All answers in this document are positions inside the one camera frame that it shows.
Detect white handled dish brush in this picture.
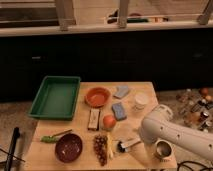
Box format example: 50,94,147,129
117,138,141,153

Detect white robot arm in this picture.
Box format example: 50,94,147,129
139,104,213,161

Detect orange red bowl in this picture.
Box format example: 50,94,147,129
85,87,110,108

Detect dark maroon bowl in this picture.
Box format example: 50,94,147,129
55,133,83,163

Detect grey blue cloth piece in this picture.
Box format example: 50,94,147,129
114,85,130,99

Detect blue sponge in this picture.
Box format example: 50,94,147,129
112,103,127,121

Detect wooden block eraser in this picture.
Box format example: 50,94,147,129
88,108,100,131

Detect orange fruit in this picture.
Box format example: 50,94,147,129
103,115,116,130

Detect white plastic cup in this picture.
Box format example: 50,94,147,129
134,92,149,110

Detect green plastic tray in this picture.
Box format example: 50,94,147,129
29,76,81,120

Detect bunch of brown grapes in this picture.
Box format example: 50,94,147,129
93,135,107,166

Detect yellow corn piece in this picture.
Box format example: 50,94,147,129
107,132,114,159

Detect metal cup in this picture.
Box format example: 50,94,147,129
154,141,172,159

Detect black stand pole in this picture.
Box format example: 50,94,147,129
4,127,20,171

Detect green handled peeler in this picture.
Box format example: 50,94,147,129
40,129,72,143

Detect black cable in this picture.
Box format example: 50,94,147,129
176,160,213,171

